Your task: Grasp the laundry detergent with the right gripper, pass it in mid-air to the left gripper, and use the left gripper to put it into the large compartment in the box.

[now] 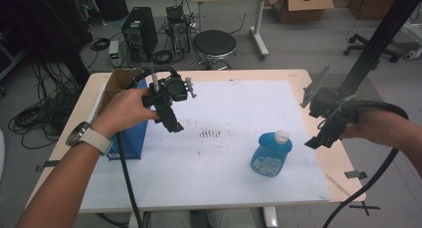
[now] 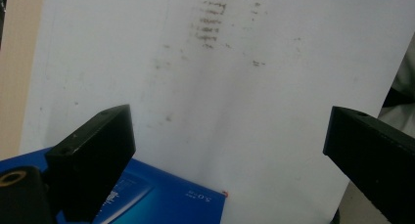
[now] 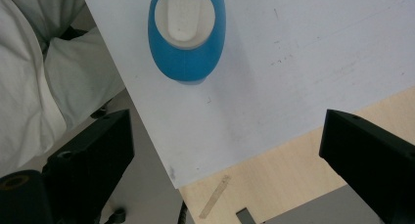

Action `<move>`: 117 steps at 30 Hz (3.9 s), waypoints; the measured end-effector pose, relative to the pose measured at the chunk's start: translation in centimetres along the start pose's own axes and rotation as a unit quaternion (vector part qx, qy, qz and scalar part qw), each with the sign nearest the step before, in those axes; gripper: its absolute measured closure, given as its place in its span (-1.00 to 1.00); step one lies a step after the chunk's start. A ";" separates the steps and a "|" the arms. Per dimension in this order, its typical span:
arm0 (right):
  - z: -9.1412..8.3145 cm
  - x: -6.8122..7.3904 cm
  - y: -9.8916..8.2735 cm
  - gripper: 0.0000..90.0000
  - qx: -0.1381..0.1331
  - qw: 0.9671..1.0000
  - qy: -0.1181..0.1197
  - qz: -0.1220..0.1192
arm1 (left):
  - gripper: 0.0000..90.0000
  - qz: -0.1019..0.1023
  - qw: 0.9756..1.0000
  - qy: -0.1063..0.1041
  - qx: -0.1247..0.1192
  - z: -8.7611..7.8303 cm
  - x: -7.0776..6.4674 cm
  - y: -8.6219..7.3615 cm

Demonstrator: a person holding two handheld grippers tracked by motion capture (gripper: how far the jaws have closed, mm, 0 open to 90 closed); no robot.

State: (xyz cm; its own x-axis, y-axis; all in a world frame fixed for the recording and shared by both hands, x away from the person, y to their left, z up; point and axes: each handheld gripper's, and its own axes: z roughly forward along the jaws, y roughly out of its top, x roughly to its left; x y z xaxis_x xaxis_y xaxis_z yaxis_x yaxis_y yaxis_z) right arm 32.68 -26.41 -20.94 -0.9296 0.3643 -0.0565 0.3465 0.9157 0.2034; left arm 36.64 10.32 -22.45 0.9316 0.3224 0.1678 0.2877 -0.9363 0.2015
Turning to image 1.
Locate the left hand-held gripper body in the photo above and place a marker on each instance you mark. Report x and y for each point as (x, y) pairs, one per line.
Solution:
(175, 88)

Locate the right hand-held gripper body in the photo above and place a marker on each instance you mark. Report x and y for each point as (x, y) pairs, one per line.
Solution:
(326, 103)

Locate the cardboard box with blue side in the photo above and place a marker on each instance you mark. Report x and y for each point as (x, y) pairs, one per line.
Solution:
(131, 143)

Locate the blue bottle with white cap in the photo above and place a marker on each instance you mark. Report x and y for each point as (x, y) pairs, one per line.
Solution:
(270, 155)

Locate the person's right hand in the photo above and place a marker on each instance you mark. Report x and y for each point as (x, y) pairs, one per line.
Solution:
(360, 128)

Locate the person's left hand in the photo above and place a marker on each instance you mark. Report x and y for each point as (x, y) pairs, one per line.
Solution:
(124, 110)

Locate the black tape strip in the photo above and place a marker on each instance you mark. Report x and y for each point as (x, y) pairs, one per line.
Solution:
(46, 165)
(355, 175)

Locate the pale tape strip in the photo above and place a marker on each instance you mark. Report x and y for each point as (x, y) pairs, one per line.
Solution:
(336, 184)

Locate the small black computer tower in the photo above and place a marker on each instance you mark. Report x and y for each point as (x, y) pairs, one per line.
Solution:
(179, 32)

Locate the black round stool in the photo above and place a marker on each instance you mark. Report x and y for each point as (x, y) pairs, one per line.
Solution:
(214, 44)

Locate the large black computer tower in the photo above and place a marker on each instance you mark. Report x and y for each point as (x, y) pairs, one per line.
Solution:
(139, 34)

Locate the grey power supply unit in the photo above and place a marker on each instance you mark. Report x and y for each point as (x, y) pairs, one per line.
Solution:
(114, 53)

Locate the black office chair base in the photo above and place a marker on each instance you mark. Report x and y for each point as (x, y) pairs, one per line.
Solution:
(368, 45)

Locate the black tape cross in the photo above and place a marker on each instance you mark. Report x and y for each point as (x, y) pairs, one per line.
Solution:
(364, 208)

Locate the white table mat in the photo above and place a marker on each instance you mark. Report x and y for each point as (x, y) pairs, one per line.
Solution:
(232, 175)

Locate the black metal stand beam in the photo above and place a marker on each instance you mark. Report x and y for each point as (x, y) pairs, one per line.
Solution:
(384, 32)

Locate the open cardboard box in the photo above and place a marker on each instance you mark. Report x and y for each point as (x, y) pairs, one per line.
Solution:
(300, 9)

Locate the white table leg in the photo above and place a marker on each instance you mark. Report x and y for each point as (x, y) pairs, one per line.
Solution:
(270, 218)

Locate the closed cardboard box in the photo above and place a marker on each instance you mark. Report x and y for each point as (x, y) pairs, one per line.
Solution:
(371, 4)

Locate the black curtain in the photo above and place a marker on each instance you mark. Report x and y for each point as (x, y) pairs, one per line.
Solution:
(40, 22)

